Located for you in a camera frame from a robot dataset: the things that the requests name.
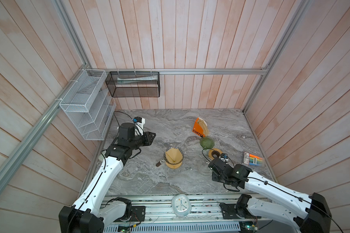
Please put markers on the green glass dripper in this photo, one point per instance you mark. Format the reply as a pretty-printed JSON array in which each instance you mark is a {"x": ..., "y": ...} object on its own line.
[{"x": 207, "y": 143}]

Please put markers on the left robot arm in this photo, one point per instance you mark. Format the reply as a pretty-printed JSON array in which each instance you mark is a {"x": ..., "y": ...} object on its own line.
[{"x": 86, "y": 214}]

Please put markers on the coloured marker pack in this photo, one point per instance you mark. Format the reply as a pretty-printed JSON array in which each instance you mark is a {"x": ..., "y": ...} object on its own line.
[{"x": 250, "y": 159}]

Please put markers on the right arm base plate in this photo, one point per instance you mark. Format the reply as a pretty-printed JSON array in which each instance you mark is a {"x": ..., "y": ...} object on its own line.
[{"x": 236, "y": 211}]

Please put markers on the orange coffee filter box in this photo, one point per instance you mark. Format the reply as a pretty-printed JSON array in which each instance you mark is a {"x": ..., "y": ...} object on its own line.
[{"x": 200, "y": 127}]

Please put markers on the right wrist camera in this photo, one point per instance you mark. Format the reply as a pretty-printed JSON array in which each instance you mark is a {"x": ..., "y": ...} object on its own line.
[{"x": 224, "y": 157}]

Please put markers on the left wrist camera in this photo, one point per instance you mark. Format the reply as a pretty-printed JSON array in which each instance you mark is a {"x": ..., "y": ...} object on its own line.
[{"x": 139, "y": 123}]

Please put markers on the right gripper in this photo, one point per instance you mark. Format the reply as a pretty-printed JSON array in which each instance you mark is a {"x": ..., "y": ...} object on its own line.
[{"x": 215, "y": 165}]

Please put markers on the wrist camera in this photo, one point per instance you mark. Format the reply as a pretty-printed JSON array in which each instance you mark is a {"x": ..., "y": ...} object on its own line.
[
  {"x": 224, "y": 157},
  {"x": 139, "y": 123}
]

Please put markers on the brown paper coffee filter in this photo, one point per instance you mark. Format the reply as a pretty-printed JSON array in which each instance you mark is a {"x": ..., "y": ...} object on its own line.
[{"x": 173, "y": 156}]

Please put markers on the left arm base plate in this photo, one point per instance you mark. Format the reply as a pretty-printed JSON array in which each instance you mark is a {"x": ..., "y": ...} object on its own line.
[{"x": 136, "y": 213}]

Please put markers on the white wire mesh shelf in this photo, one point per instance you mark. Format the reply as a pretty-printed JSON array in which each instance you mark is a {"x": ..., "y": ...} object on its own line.
[{"x": 87, "y": 105}]

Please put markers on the white analog clock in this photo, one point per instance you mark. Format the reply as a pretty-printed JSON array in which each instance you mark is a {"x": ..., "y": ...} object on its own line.
[{"x": 181, "y": 205}]

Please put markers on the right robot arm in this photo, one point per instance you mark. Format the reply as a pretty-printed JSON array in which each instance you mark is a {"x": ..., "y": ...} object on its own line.
[{"x": 305, "y": 213}]

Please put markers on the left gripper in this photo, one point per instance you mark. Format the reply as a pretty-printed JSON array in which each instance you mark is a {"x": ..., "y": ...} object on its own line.
[{"x": 146, "y": 138}]

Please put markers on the black mesh basket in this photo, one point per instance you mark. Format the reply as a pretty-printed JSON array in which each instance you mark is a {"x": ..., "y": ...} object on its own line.
[{"x": 133, "y": 84}]

